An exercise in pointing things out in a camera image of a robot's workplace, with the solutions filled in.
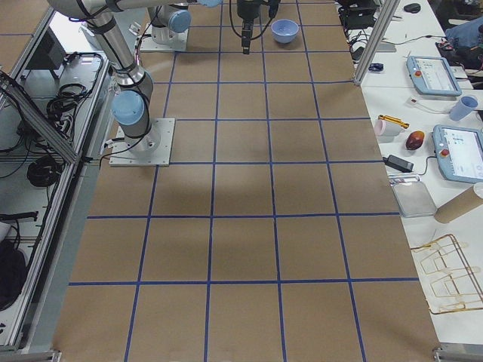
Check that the upper teach pendant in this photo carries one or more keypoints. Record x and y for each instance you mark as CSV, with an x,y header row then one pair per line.
x,y
432,76

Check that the small blue device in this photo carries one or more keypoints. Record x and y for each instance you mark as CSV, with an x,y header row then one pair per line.
x,y
376,67

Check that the cardboard tube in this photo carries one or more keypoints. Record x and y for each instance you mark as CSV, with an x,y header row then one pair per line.
x,y
461,204

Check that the black power adapter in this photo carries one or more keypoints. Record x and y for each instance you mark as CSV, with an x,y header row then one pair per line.
x,y
397,163

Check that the brown paper table cover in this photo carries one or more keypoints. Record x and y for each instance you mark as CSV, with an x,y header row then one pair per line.
x,y
273,234

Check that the blue bowl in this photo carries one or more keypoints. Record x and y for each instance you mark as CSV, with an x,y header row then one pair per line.
x,y
284,31

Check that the light blue plastic cup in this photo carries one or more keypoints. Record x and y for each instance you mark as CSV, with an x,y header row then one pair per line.
x,y
464,106

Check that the gold metal tool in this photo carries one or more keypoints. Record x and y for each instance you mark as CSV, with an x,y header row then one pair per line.
x,y
394,120

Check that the teach pendant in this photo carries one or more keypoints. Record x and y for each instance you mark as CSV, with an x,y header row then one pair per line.
x,y
458,151
432,76

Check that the silver metal tray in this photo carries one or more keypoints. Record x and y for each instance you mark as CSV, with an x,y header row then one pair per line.
x,y
414,200

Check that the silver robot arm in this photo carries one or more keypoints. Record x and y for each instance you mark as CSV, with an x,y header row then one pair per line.
x,y
131,106
167,19

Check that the aluminium frame post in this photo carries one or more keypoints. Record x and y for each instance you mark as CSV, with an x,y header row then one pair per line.
x,y
385,17

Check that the lower teach pendant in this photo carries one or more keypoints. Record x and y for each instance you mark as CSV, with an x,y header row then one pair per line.
x,y
458,151

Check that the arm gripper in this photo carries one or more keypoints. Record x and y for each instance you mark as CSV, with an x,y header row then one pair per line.
x,y
247,9

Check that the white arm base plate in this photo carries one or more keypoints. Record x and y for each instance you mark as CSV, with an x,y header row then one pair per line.
x,y
164,40

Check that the red mango fruit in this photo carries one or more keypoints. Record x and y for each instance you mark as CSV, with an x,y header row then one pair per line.
x,y
415,140

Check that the gold wire rack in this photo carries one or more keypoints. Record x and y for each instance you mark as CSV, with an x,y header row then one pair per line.
x,y
450,282

